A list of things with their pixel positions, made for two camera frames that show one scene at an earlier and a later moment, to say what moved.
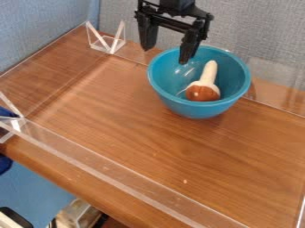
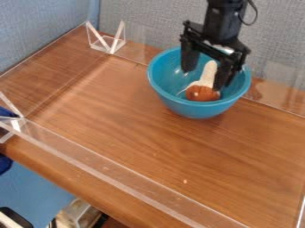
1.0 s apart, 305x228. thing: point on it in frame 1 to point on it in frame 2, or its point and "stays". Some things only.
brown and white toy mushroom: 204,90 stays
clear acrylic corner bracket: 104,43 stays
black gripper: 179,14 to 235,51
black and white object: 13,220 stays
